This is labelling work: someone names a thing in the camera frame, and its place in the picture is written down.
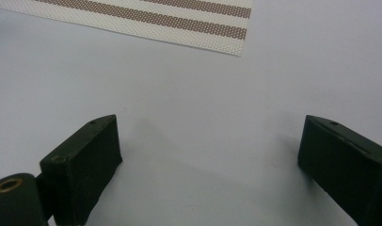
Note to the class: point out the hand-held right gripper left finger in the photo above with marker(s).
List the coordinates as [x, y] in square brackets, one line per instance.
[82, 166]

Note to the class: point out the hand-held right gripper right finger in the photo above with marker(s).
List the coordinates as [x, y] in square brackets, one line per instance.
[346, 163]

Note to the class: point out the striped woven placemat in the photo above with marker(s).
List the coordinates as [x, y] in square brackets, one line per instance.
[167, 22]

